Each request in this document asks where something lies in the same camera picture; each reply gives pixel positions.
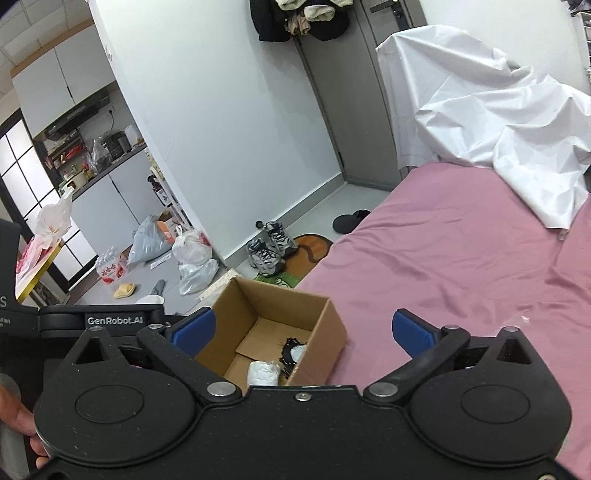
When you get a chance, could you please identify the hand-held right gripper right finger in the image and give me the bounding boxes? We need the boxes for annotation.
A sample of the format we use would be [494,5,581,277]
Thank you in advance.
[364,310,552,407]

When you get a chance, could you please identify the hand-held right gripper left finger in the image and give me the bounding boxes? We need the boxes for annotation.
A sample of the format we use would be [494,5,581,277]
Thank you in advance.
[62,308,243,406]

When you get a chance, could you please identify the brown cardboard box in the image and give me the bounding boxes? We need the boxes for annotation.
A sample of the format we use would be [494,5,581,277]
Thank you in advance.
[194,277,348,388]

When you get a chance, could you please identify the person's left hand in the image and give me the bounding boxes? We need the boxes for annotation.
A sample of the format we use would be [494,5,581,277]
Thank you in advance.
[0,383,51,469]

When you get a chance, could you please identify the dotted beige cloth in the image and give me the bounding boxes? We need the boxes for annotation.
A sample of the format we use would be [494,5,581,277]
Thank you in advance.
[203,270,239,309]

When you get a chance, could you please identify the translucent white plastic bag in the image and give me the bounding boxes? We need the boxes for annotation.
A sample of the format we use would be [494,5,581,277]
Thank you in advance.
[178,258,219,296]

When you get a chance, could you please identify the yellow table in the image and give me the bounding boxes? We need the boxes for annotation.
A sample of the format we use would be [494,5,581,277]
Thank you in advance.
[14,240,64,302]

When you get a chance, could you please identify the pink bed sheet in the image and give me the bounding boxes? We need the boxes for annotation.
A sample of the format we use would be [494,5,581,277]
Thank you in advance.
[295,161,591,480]

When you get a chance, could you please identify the white rolled cloth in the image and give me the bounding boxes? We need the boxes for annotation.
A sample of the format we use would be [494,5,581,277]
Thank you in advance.
[247,360,283,387]

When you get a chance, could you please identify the white red-print plastic bag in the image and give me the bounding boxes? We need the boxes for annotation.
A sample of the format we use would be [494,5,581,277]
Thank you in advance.
[172,226,213,265]

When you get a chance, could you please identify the pink red plastic bag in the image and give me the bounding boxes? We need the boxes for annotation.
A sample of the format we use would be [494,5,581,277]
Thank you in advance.
[16,234,57,278]

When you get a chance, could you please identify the water bottle pack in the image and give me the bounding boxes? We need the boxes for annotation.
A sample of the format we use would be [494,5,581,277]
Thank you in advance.
[95,247,130,285]

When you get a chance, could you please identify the black lace garment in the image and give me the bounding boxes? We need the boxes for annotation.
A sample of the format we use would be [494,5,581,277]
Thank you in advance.
[278,337,309,384]

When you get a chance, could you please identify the grey sneaker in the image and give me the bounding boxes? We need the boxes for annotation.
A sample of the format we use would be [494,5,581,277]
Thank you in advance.
[263,222,299,257]
[247,239,286,278]

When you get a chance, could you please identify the grey plastic bag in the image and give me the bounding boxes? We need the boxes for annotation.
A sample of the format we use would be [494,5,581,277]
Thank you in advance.
[127,215,174,266]

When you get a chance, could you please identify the crumpled white plastic bag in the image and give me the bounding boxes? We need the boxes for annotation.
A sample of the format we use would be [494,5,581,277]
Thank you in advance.
[36,187,75,241]

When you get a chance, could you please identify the black slipper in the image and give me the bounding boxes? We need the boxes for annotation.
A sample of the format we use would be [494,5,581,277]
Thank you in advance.
[332,209,371,234]

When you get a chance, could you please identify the cartoon leaf floor mat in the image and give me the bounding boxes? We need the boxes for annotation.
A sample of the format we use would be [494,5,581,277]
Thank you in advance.
[254,234,334,289]

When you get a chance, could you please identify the brown bottle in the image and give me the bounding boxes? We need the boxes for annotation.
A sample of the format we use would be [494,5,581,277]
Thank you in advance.
[148,175,170,206]

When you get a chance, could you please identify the white lower kitchen cabinets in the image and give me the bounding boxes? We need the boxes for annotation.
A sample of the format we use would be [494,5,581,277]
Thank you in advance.
[69,150,172,257]

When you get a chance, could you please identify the white kitchen cabinets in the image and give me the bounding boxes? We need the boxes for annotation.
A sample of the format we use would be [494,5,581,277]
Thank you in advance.
[69,150,172,257]
[11,25,117,139]

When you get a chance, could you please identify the black-framed glass door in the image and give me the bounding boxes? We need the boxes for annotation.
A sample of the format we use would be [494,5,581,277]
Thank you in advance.
[0,108,100,296]

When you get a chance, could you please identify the clear bag with dark contents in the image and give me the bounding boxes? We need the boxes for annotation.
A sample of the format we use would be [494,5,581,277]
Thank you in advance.
[90,138,114,175]

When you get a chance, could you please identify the black rice cooker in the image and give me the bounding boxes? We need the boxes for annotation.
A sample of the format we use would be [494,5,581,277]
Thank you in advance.
[100,131,128,156]

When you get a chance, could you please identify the grey door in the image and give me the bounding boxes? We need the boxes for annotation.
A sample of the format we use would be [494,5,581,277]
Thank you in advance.
[295,0,428,191]

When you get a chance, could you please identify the black range hood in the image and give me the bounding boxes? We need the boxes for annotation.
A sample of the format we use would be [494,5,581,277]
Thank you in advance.
[44,90,112,142]

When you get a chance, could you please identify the white cover sheet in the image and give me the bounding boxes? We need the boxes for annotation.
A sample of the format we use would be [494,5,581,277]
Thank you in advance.
[375,21,591,230]

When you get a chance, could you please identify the white upper kitchen cabinets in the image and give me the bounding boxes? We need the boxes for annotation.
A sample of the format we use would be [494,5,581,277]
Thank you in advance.
[11,25,117,139]

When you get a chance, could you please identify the black hanging jacket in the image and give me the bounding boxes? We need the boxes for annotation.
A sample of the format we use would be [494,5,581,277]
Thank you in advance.
[249,0,350,43]

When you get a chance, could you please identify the beige hanging garment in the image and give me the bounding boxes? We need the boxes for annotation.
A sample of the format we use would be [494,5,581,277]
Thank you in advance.
[276,0,339,36]

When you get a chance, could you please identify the black door handle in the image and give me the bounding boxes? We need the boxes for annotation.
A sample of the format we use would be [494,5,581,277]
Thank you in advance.
[369,0,408,16]

